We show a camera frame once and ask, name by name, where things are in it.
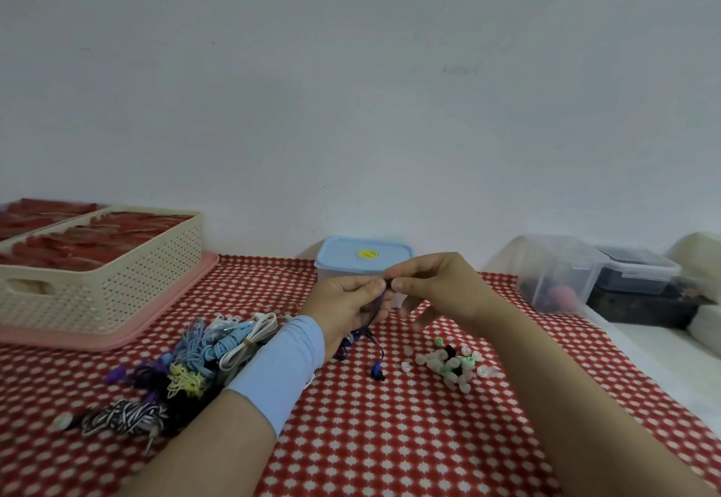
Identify person's right forearm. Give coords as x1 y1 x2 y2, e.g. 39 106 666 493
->
479 295 717 497

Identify person's left forearm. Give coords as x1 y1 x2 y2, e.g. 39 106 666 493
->
115 315 327 497

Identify pile of silicone ear tips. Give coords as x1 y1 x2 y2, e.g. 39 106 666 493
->
400 336 500 396

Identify black flat box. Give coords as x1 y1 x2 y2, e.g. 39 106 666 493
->
586 281 717 329

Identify blue lid plastic container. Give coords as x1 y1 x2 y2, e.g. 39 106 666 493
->
314 236 415 311

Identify white foam block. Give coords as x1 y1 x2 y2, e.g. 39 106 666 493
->
666 232 721 290
686 304 721 358

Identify person's right hand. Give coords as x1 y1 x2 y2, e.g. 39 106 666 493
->
385 252 508 341

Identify light blue wrist sleeve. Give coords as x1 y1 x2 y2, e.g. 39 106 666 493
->
222 315 326 439

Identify clear plastic tub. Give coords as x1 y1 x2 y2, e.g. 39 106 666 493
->
515 234 608 315

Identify pink plastic tray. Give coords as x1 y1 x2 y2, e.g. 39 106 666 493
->
0 251 220 352

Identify person's left hand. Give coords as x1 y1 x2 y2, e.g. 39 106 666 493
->
299 276 395 366

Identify blue wired earphone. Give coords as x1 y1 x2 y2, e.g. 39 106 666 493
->
331 276 395 383

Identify clear lidded box dark contents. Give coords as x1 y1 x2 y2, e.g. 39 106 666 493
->
594 245 683 296

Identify red white patterned tablecloth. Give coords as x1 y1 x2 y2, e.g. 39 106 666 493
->
0 254 721 497

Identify pile of coiled colourful earphones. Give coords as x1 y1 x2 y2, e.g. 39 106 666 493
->
104 311 282 420

